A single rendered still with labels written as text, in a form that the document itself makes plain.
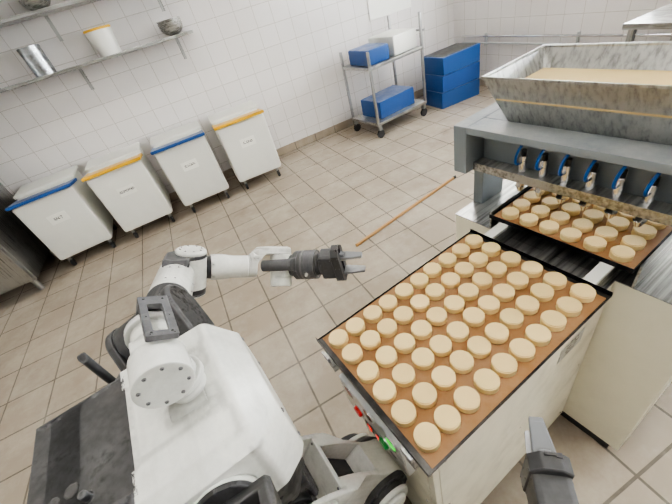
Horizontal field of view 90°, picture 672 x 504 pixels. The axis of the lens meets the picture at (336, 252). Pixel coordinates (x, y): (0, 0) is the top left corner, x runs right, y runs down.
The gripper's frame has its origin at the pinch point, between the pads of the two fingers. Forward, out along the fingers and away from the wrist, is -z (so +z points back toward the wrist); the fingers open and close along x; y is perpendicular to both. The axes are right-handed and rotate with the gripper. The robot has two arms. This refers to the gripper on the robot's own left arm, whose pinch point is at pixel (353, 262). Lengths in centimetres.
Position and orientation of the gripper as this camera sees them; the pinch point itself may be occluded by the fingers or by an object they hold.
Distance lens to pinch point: 97.3
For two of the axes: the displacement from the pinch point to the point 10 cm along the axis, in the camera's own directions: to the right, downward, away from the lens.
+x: -2.3, -7.5, -6.1
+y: 1.9, -6.5, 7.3
